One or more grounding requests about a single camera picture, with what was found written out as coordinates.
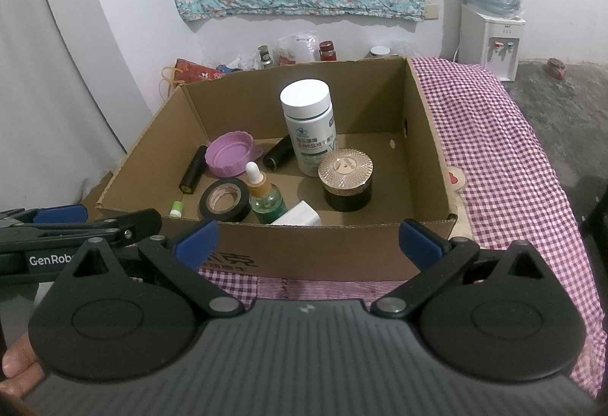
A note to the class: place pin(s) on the white supplement bottle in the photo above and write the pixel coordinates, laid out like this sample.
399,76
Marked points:
308,126

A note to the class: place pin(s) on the person's left hand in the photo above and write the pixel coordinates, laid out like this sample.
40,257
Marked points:
21,359

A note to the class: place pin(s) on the purple checked tablecloth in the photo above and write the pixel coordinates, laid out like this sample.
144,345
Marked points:
503,169

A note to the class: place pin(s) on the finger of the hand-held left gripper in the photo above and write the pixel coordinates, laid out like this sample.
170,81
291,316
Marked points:
137,222
59,214

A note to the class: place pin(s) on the black electrical tape roll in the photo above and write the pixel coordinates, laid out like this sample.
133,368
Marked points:
237,202

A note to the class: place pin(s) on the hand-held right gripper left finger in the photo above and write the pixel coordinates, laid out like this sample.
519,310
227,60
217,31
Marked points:
194,240

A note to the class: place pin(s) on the brown cardboard box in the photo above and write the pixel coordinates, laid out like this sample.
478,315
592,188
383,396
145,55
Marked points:
370,126

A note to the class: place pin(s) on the white charger plug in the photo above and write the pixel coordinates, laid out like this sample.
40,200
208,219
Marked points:
299,214

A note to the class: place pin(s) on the white lip balm green cap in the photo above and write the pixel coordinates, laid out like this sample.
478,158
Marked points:
176,209

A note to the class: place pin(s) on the black cylindrical tube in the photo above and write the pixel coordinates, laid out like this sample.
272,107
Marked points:
278,155
194,169

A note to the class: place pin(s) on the green dropper bottle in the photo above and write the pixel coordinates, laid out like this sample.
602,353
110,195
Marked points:
268,202

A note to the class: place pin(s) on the black jar with gold lid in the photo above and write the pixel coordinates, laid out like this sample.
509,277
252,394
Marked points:
346,183

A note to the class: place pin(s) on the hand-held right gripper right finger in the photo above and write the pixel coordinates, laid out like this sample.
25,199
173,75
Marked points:
418,240

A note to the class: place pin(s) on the red gift bag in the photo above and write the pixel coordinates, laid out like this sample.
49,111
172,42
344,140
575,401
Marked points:
194,70

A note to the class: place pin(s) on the pink plastic lid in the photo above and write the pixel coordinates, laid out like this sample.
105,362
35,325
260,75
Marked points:
230,155

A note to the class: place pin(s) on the clear plastic bag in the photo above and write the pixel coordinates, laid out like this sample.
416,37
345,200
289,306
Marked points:
240,63

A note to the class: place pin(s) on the jar with white lid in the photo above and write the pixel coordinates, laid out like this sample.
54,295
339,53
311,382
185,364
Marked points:
378,52

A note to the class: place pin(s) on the red jar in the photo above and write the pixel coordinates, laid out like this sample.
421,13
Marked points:
327,51

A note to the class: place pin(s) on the wall socket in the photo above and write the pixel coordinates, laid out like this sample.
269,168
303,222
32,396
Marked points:
430,12

